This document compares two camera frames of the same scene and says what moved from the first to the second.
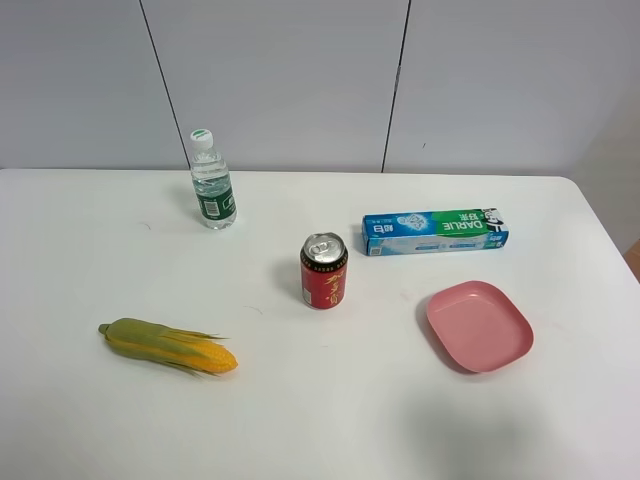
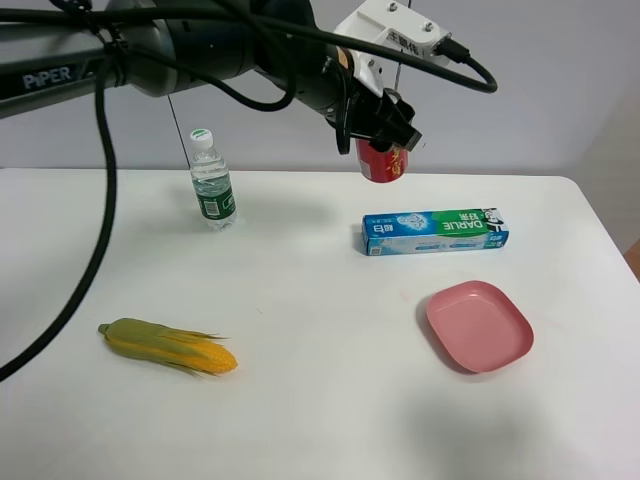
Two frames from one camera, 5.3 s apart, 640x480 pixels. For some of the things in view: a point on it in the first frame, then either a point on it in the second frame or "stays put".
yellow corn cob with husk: x=199 y=353 stays put
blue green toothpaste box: x=434 y=231 stays put
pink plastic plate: x=479 y=326 stays put
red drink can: x=323 y=260 → x=382 y=166
